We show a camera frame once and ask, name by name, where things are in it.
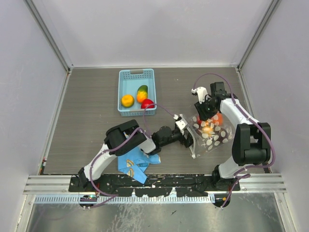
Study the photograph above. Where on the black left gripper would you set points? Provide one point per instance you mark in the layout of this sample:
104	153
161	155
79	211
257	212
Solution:
187	140

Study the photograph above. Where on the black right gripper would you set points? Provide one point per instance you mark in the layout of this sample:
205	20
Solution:
203	115

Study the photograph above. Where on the clear polka dot zip bag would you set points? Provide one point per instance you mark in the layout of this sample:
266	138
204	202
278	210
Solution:
207	143

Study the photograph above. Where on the red fake apple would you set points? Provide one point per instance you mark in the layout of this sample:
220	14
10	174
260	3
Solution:
147	104

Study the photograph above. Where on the orange fake fruit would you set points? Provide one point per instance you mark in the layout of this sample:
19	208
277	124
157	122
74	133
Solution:
142	93

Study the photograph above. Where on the yellow fake lemon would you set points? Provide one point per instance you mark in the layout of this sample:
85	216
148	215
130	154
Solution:
127	101

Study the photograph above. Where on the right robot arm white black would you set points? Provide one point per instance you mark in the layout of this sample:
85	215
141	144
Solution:
251	140

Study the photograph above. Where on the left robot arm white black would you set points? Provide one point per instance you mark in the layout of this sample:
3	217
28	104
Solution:
122	139

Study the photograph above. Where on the small orange fake tangerine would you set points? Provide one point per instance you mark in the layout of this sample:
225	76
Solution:
208	129

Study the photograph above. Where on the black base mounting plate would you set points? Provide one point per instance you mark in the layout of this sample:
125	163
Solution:
190	185

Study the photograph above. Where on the blue patterned cloth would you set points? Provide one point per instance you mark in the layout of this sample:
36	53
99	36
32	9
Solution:
135	162

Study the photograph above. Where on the light blue plastic basket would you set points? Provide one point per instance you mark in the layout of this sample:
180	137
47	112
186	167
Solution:
134	86

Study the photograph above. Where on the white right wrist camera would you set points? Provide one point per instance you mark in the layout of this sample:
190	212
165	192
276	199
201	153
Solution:
201	92

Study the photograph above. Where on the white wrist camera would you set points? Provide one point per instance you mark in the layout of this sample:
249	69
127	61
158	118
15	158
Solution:
180	122
201	92

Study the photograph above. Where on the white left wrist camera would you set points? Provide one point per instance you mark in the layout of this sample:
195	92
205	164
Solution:
180	122

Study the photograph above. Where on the aluminium frame rail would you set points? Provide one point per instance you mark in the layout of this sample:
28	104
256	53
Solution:
47	184

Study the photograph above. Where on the white slotted cable duct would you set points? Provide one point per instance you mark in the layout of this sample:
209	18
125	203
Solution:
78	198

